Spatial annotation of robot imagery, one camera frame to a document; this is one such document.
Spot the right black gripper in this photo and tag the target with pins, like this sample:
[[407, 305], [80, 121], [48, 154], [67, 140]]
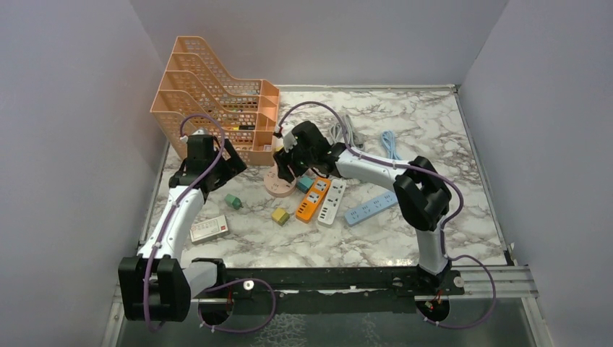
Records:
[[283, 160]]

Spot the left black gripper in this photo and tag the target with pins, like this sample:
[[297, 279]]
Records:
[[232, 165]]

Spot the green plug adapter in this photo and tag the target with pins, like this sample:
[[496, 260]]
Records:
[[233, 201]]

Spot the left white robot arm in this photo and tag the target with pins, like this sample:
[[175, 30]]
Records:
[[154, 287]]

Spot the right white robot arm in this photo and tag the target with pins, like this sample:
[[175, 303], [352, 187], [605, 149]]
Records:
[[422, 194]]

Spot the teal cube plug adapter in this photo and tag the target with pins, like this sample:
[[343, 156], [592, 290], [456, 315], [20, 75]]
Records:
[[304, 184]]

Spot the yellow cube plug adapter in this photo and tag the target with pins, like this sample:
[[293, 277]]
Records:
[[280, 216]]

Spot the orange power strip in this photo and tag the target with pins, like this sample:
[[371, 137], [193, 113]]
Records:
[[312, 200]]

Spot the round pink power strip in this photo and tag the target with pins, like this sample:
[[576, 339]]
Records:
[[276, 186]]

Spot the orange mesh file organizer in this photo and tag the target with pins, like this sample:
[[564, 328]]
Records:
[[195, 81]]

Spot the white power strip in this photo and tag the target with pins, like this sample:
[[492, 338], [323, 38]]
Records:
[[331, 203]]

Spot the white red labelled box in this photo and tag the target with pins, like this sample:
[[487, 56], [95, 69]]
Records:
[[208, 230]]

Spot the blue power strip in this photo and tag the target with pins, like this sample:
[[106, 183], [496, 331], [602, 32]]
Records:
[[370, 208]]

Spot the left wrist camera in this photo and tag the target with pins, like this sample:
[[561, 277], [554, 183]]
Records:
[[200, 131]]

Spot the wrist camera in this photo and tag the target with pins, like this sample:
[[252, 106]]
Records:
[[200, 131], [285, 142]]

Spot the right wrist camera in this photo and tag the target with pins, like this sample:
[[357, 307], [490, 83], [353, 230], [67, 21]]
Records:
[[285, 142]]

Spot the black mounting rail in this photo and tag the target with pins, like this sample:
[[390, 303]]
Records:
[[324, 290]]

